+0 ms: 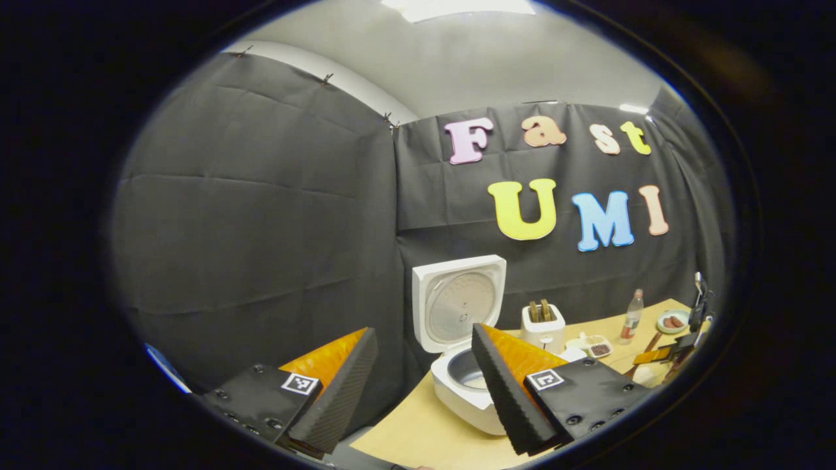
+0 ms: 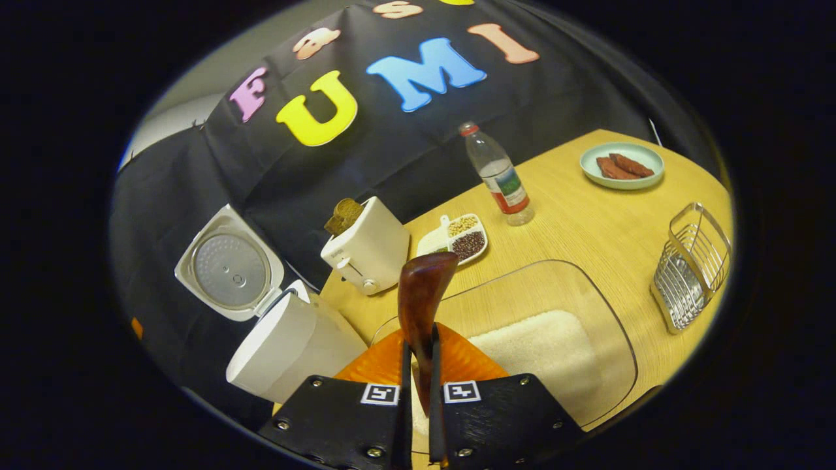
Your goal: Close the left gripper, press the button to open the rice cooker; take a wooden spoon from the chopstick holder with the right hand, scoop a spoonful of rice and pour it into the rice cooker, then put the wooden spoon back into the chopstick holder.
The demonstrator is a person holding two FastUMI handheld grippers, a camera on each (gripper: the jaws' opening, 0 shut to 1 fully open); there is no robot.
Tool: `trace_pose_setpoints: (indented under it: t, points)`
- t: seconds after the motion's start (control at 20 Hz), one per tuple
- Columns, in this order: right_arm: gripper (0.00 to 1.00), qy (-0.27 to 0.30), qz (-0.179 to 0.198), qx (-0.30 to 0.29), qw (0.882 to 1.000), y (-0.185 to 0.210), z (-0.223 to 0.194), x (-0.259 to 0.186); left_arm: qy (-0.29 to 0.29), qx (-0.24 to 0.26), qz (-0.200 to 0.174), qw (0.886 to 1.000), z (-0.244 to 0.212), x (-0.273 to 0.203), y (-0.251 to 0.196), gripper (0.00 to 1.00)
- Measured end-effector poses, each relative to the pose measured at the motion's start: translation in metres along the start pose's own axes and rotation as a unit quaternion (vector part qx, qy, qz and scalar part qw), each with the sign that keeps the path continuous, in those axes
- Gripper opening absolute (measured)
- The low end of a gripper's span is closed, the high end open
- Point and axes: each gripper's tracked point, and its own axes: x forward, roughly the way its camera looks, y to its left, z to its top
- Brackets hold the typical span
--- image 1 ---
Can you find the small white bean dish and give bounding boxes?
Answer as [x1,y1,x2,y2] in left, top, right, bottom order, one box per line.
[580,334,613,358]

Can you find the pale green plate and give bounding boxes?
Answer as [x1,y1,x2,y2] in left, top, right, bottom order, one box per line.
[656,309,690,335]

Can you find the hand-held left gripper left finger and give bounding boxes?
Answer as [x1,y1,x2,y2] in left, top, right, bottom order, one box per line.
[202,326,379,460]

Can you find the white toaster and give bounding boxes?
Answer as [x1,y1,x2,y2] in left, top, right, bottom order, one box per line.
[521,304,566,356]

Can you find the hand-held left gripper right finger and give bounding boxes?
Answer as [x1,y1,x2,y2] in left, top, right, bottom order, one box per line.
[472,322,654,456]

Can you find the large ceiling light panel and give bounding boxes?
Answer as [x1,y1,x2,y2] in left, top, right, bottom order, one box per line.
[381,0,536,24]

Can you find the white rice cooker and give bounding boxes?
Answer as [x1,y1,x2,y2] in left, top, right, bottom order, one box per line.
[411,255,507,436]

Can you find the clear plastic bottle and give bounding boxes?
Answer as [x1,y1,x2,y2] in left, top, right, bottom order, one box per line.
[619,289,645,345]

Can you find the black backdrop cloth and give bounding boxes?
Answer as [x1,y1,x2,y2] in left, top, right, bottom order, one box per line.
[111,52,735,418]

